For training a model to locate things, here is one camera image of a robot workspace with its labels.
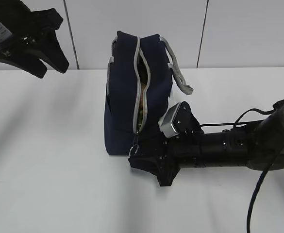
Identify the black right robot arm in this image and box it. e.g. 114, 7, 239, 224
129, 100, 284, 186

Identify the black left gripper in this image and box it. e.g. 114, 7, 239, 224
0, 0, 69, 79

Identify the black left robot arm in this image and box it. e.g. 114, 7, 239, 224
0, 0, 69, 79

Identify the black cable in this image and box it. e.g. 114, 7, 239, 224
200, 108, 284, 233

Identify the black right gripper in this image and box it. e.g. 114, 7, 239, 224
129, 135, 206, 187

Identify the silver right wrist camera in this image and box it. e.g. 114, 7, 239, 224
158, 101, 200, 138

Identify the navy blue lunch bag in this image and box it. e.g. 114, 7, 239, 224
104, 31, 193, 156

